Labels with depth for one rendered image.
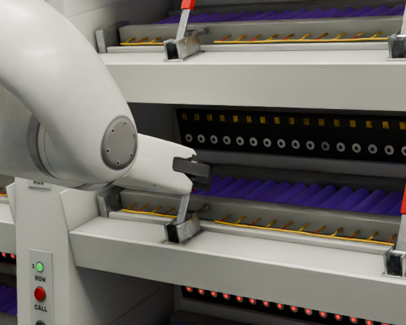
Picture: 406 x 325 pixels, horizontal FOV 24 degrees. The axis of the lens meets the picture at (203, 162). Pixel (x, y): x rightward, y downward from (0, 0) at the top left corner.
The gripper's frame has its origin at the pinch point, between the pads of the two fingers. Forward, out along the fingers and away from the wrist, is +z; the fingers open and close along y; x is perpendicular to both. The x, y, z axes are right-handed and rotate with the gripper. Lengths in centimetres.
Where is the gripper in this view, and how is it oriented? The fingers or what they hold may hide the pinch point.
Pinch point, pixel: (192, 174)
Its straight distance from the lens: 105.2
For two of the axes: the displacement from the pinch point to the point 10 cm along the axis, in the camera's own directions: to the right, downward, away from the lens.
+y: 7.9, 0.6, -6.1
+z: 6.0, 1.6, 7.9
